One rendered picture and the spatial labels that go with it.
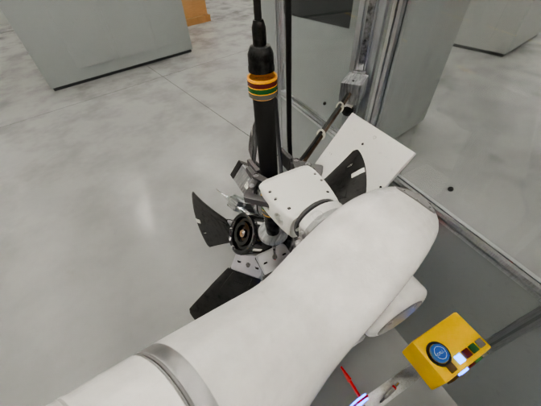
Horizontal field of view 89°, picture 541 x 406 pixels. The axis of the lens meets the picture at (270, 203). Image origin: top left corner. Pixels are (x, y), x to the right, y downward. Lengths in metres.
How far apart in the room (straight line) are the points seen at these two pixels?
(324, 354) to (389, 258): 0.08
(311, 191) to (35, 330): 2.32
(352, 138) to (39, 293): 2.41
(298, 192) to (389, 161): 0.48
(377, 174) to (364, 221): 0.62
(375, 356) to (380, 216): 1.73
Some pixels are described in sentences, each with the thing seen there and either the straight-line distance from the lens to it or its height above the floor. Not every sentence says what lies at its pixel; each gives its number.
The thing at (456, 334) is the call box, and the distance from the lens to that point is 0.89.
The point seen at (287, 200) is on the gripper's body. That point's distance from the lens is 0.40.
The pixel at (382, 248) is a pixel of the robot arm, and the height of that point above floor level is 1.63.
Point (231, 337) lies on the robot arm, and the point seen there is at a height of 1.66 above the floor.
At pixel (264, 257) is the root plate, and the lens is 0.75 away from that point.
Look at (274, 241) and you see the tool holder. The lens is 0.63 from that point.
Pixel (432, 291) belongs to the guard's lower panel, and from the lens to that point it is 1.51.
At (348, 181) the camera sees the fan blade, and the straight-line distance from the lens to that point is 0.63.
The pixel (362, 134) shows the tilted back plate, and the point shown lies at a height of 1.33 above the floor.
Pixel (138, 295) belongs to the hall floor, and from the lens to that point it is 2.27.
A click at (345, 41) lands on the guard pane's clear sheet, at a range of 1.41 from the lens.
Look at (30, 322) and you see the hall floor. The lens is 2.60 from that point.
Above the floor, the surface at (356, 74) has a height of 1.42.
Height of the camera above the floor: 1.82
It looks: 46 degrees down
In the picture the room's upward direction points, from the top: 4 degrees counter-clockwise
